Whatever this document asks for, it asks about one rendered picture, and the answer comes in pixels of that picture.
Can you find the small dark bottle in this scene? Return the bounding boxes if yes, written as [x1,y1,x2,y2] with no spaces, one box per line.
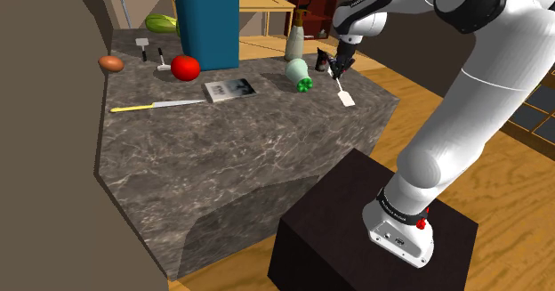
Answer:
[315,47,331,73]

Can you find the white spatula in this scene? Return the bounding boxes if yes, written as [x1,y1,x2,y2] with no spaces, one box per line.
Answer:
[326,66,357,108]

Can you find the red shelf cabinet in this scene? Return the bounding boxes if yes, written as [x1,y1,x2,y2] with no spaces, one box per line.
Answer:
[284,0,339,41]

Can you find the pale green bottle green cap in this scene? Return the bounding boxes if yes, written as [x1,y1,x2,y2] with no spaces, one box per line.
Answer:
[285,58,314,94]

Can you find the beige spray bottle black nozzle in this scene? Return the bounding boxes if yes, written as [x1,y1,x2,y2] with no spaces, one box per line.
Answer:
[284,0,312,62]

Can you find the light wooden table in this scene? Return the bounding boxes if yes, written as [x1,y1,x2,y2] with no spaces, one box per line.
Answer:
[167,0,297,37]

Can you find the grey book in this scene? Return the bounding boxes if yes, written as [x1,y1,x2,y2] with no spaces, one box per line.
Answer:
[201,77,258,104]

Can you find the tall blue box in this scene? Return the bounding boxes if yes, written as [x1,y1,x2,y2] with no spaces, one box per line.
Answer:
[171,0,241,72]

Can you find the red tomato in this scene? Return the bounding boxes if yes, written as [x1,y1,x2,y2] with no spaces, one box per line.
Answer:
[170,54,202,83]

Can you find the dark robot stand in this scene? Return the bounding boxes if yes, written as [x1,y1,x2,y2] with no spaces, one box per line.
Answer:
[267,148,479,291]

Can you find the green squash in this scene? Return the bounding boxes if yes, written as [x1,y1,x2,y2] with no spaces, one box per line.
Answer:
[144,13,181,35]

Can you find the wooden framed glass door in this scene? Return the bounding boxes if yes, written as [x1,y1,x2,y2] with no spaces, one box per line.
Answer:
[500,62,555,161]

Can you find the grey metal pole stand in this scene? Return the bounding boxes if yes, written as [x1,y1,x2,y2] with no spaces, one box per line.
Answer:
[103,0,133,30]

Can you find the brown egg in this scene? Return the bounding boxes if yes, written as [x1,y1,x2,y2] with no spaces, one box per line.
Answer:
[97,55,125,73]

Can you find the black handled white scraper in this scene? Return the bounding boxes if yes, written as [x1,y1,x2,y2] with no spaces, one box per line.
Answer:
[156,47,173,72]

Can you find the yellow handled knife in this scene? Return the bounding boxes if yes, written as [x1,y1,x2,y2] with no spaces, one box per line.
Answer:
[109,99,206,114]

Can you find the small spatula black handle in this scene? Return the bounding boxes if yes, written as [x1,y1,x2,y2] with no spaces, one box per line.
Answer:
[134,37,150,63]

